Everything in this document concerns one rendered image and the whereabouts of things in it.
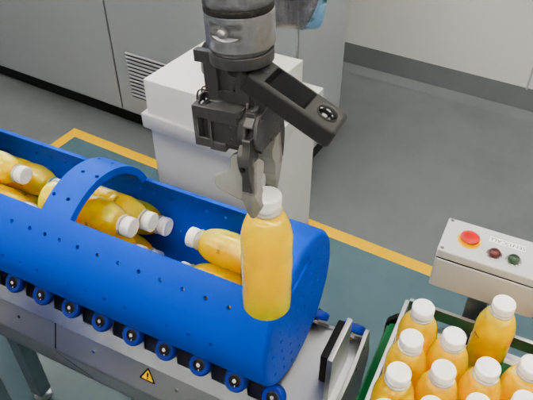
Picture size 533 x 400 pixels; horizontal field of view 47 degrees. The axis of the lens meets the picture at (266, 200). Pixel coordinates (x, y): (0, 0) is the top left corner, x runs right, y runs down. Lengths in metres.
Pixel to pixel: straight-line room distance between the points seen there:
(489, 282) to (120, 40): 2.45
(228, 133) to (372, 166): 2.52
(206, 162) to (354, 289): 1.29
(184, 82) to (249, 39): 0.76
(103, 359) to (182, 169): 0.49
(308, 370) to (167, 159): 0.63
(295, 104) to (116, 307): 0.58
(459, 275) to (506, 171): 2.15
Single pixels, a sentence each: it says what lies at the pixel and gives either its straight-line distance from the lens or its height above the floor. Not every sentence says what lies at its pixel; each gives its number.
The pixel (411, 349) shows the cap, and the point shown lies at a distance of 1.05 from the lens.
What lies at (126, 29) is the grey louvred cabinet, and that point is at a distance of 3.19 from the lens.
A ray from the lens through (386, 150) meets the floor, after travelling 3.32.
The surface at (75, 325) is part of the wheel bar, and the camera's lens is 1.32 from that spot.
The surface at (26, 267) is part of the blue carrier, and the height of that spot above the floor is 1.10.
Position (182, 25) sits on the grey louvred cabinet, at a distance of 2.94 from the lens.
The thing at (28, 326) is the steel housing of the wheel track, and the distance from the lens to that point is 1.43.
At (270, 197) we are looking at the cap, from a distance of 0.76.
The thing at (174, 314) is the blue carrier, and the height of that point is 1.14.
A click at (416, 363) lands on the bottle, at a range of 1.07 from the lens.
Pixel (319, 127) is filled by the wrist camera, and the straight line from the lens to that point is 0.64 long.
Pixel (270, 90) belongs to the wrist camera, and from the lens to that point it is 0.65.
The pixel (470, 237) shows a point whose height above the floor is 1.11.
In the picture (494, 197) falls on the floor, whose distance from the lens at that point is 3.16.
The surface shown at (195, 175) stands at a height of 1.01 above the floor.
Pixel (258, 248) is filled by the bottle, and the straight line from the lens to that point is 0.77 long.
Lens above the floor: 1.92
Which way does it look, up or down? 41 degrees down
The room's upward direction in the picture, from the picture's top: straight up
